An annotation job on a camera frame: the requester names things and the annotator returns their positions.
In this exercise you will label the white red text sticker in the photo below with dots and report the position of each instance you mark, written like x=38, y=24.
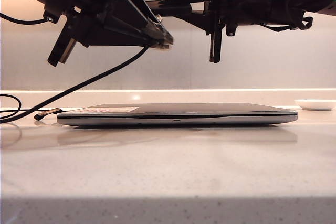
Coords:
x=126, y=109

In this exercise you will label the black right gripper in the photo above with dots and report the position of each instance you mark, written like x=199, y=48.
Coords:
x=249, y=1

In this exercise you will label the silver Dell laptop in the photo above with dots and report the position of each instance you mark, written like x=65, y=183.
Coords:
x=173, y=120

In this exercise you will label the small white dish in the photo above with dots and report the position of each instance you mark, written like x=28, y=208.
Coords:
x=315, y=106

